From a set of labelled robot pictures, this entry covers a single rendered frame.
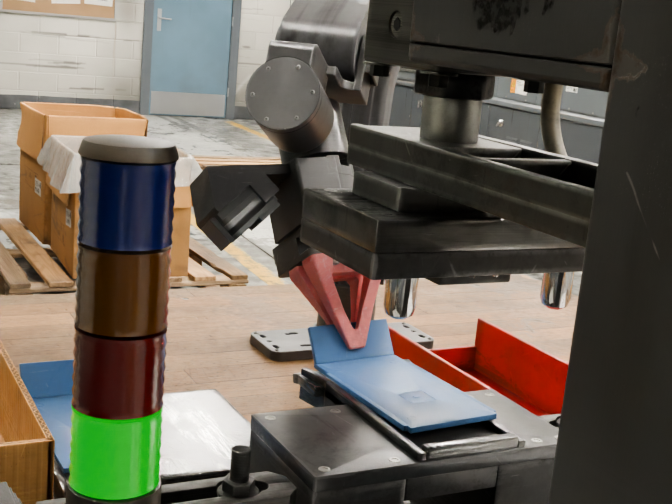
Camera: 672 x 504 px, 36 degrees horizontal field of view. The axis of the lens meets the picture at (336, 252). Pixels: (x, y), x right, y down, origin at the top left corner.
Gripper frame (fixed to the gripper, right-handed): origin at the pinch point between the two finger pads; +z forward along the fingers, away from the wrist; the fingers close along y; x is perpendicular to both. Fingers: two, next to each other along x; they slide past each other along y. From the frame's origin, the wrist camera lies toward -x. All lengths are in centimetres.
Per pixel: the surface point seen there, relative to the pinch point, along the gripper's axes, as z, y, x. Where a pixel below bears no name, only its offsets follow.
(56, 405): 0.0, -14.2, -20.4
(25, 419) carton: 2.1, -4.3, -24.8
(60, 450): 4.4, -6.8, -22.2
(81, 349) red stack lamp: 4.1, 29.7, -28.8
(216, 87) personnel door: -465, -928, 408
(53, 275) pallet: -97, -331, 55
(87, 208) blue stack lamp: -0.8, 32.7, -28.6
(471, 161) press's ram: -4.3, 27.2, -5.6
